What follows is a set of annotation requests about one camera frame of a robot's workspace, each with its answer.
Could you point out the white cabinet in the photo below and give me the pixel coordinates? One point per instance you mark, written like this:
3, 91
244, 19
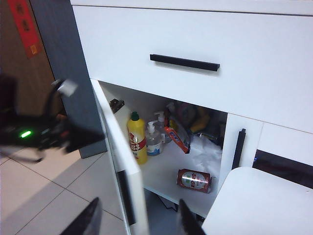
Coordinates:
244, 102

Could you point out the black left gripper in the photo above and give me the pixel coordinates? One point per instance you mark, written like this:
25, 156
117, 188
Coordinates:
36, 134

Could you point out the red white beverage can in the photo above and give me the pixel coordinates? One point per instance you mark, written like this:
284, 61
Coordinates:
194, 181

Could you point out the yellow detergent bottle green cap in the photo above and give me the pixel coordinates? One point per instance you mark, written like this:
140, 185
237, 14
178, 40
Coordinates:
137, 144

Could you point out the clear pump bottle blue label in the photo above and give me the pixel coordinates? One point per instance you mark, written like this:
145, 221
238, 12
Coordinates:
154, 144

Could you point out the dark grey tall door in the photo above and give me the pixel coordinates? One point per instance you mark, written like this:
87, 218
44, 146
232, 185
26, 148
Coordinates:
68, 49

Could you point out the crumpled white plastic bag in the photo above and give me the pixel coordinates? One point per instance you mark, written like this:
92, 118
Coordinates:
205, 154

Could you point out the metal cabinet hinge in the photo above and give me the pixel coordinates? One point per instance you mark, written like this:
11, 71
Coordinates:
117, 105

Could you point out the red paper couplet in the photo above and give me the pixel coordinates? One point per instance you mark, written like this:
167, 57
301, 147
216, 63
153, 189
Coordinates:
24, 29

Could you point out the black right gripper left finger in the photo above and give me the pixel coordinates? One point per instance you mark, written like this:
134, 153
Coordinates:
85, 220

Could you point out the wide white drawer front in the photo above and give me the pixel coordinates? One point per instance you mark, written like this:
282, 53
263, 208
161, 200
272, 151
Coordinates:
122, 36

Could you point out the yellow green sponge scrubber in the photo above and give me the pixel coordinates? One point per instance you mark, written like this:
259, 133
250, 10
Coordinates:
200, 120

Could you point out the brown wooden door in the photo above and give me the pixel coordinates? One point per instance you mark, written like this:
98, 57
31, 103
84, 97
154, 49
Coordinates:
14, 63

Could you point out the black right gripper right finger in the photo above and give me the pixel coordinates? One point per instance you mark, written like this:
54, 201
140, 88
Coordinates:
189, 220

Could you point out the orange snack bag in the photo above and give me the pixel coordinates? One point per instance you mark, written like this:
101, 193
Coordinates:
178, 139

